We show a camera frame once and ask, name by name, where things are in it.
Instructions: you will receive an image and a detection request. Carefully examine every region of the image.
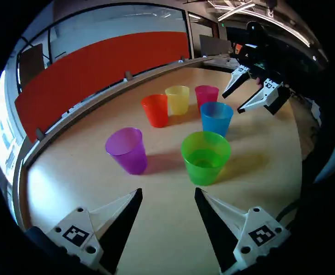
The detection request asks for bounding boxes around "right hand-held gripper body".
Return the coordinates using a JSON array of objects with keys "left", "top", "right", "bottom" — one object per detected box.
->
[{"left": 225, "top": 20, "right": 329, "bottom": 116}]

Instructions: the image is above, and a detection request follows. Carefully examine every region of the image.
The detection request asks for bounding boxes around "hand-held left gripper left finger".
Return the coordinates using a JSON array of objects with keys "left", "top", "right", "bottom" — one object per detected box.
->
[{"left": 27, "top": 188, "right": 143, "bottom": 275}]

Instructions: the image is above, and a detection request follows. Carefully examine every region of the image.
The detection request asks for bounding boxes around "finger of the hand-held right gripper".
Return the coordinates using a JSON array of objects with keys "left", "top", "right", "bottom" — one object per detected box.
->
[
  {"left": 237, "top": 78, "right": 284, "bottom": 114},
  {"left": 222, "top": 65, "right": 250, "bottom": 99}
]

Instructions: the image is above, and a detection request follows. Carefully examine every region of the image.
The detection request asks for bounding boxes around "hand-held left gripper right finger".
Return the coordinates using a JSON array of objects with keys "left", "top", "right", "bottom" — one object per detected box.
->
[{"left": 195, "top": 187, "right": 291, "bottom": 275}]

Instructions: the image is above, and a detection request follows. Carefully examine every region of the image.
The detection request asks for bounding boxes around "pink plastic cup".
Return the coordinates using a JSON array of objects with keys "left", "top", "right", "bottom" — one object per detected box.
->
[{"left": 195, "top": 85, "right": 220, "bottom": 113}]

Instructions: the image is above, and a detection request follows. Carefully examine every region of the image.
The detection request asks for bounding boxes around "blue plastic cup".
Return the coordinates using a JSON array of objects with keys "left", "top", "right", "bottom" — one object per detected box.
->
[{"left": 200, "top": 101, "right": 234, "bottom": 138}]

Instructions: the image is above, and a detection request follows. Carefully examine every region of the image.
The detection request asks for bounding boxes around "yellow plastic cup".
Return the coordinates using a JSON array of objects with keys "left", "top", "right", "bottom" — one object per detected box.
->
[{"left": 165, "top": 85, "right": 190, "bottom": 116}]

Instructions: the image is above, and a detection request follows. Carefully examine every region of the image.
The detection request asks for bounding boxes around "green plastic cup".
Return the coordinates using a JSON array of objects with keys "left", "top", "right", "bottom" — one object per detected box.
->
[{"left": 180, "top": 131, "right": 232, "bottom": 186}]

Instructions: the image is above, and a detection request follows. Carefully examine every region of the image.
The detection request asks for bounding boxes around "orange plastic cup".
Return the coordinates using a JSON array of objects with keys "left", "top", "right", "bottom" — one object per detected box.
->
[{"left": 141, "top": 94, "right": 169, "bottom": 128}]

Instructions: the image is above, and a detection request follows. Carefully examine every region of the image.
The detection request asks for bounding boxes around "purple plastic cup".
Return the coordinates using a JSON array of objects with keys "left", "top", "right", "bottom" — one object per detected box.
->
[{"left": 105, "top": 127, "right": 148, "bottom": 176}]

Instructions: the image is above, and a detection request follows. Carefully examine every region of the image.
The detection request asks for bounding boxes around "red desk screen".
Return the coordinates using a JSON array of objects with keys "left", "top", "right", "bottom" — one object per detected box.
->
[{"left": 14, "top": 30, "right": 190, "bottom": 143}]

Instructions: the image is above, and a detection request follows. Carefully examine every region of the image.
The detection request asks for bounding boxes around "black cable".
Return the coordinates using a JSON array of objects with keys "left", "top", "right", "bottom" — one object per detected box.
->
[{"left": 276, "top": 198, "right": 303, "bottom": 223}]

